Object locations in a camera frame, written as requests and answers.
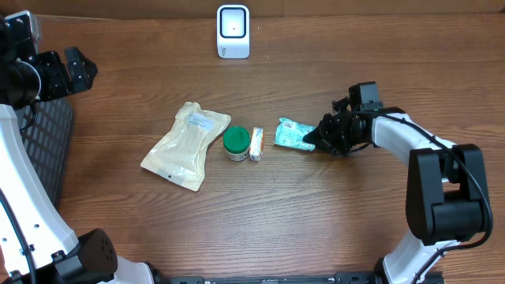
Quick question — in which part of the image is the green wet wipes pack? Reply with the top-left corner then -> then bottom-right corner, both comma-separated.
274,118 -> 316,151

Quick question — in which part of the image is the orange Kleenex tissue pack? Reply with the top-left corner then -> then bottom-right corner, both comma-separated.
249,127 -> 264,162

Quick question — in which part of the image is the green lid jar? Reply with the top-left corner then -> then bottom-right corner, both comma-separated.
223,126 -> 250,162

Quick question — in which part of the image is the beige paper pouch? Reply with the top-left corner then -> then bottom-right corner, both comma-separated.
140,102 -> 231,192

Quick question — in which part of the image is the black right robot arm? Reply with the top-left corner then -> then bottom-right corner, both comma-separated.
303,81 -> 493,283

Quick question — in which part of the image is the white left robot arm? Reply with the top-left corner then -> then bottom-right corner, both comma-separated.
1,11 -> 167,284

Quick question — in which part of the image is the white barcode scanner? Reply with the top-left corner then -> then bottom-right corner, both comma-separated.
216,4 -> 250,59

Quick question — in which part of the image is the dark grey plastic basket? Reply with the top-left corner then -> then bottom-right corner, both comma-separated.
15,99 -> 75,207

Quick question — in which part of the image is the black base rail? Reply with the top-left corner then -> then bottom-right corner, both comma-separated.
167,272 -> 385,284

